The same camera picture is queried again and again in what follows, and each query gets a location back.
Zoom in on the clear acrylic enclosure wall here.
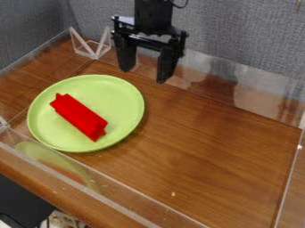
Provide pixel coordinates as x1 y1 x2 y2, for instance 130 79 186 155
0 33 305 228

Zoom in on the white power strip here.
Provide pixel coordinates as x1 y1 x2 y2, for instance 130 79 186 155
39 210 88 228

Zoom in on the red plastic block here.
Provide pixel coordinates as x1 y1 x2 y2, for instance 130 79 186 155
49 94 108 142

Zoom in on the green round plate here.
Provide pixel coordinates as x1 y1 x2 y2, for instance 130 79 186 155
27 75 146 153

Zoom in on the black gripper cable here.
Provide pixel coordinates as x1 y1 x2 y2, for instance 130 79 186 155
168 0 191 10

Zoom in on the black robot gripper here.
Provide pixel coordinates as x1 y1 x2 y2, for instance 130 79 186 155
112 0 188 84

